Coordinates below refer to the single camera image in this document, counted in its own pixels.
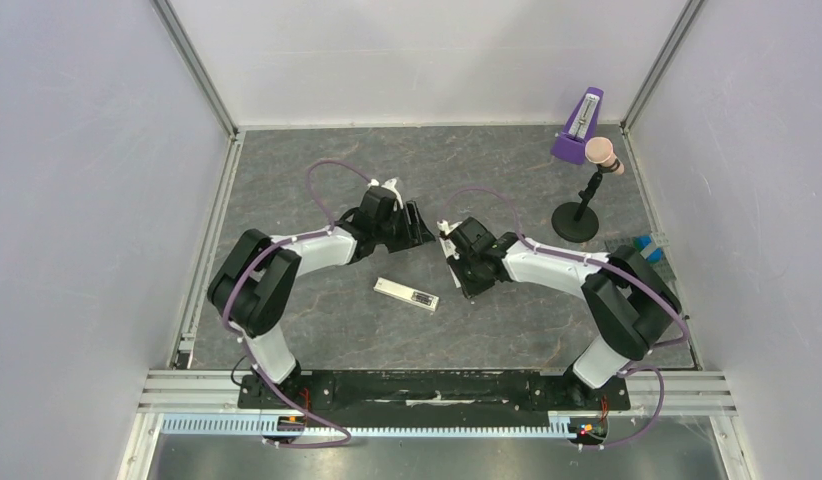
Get purple metronome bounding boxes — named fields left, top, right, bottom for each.
left=550, top=87, right=604, bottom=165

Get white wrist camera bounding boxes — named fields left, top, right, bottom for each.
left=437, top=220, right=460, bottom=241
left=369, top=177, right=405, bottom=210

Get grey brick baseplate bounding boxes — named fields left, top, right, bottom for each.
left=604, top=236, right=677, bottom=282

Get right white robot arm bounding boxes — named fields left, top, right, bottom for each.
left=437, top=217, right=682, bottom=408

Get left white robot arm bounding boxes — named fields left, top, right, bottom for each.
left=206, top=186, right=435, bottom=409

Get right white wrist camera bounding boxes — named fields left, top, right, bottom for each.
left=437, top=220, right=460, bottom=241

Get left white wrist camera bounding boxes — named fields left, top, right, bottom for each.
left=369, top=177, right=405, bottom=210

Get black stand with pink head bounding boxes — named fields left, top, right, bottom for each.
left=551, top=137, right=625, bottom=243

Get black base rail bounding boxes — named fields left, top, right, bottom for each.
left=237, top=367, right=631, bottom=431

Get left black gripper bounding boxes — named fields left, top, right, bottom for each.
left=374, top=201, right=436, bottom=254

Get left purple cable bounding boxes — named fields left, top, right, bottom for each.
left=221, top=158, right=379, bottom=450

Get purple cable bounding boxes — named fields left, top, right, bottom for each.
left=440, top=187, right=692, bottom=452
left=221, top=158, right=379, bottom=450

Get white slotted cable duct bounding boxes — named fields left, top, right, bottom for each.
left=161, top=413, right=595, bottom=441

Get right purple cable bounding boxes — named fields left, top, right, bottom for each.
left=440, top=187, right=692, bottom=452

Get blue and grey bricks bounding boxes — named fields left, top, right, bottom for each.
left=633, top=233, right=669, bottom=264

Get white remote control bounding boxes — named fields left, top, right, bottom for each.
left=373, top=277, right=439, bottom=312

